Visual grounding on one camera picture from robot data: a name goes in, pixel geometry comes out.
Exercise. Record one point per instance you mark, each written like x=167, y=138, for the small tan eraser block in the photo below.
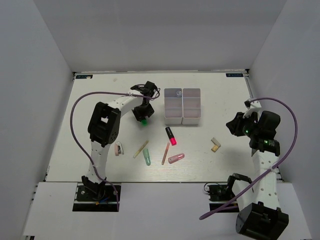
x=216, y=144

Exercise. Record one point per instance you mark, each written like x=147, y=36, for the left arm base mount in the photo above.
x=86, y=201

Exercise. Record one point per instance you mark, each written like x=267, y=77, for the right white compartment organizer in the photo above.
x=191, y=106

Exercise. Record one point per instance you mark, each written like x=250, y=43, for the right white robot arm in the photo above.
x=260, y=216

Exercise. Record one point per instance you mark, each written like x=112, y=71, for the pink white mini stapler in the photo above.
x=118, y=148

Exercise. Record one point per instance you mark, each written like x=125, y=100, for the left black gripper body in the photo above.
x=142, y=110

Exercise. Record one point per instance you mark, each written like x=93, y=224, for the yellow thin highlighter pen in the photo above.
x=140, y=149

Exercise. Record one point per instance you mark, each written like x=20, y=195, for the green translucent correction tape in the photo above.
x=146, y=156

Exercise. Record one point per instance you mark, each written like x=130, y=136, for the white compartment organizer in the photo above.
x=173, y=107
x=191, y=106

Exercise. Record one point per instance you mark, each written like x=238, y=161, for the pink black highlighter marker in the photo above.
x=171, y=136

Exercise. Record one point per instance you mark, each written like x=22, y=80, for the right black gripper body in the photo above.
x=244, y=126

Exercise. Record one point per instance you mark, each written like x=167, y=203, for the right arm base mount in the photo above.
x=218, y=194

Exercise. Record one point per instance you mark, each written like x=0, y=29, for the pink translucent correction tape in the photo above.
x=176, y=158

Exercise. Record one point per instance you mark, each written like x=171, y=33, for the left white compartment organizer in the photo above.
x=173, y=107

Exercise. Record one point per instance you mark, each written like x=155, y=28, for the green black highlighter marker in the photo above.
x=144, y=122

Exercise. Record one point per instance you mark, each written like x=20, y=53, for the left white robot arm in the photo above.
x=104, y=126

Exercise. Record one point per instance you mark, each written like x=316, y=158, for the orange thin highlighter pen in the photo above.
x=165, y=153

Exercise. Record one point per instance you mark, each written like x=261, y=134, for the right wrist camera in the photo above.
x=253, y=106

